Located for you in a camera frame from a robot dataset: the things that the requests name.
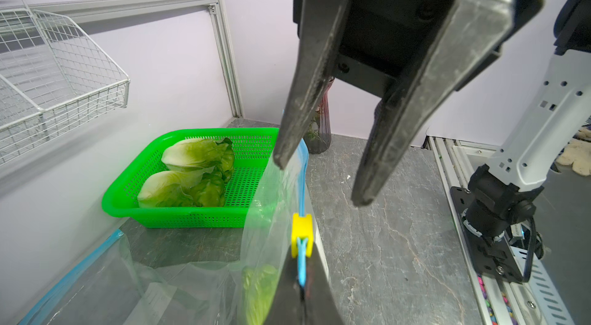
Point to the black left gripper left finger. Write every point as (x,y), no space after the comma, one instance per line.
(288,305)

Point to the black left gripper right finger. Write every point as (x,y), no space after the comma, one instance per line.
(319,306)

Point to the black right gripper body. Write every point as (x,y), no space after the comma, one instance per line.
(381,36)

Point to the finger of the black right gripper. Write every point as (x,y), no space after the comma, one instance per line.
(321,28)
(461,40)

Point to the chinese cabbage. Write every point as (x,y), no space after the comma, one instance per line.
(259,287)
(183,189)
(201,154)

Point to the clear zip-top bag blue seal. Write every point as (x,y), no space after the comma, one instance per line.
(110,287)

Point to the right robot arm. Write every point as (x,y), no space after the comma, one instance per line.
(549,123)

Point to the dark glass vase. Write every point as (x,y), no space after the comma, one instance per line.
(318,137)

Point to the green plastic basket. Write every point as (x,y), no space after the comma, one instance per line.
(252,147)

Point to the white glove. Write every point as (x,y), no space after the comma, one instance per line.
(576,154)

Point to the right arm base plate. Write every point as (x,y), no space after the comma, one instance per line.
(485,232)

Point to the white wire wall shelf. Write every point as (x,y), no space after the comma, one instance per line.
(54,78)

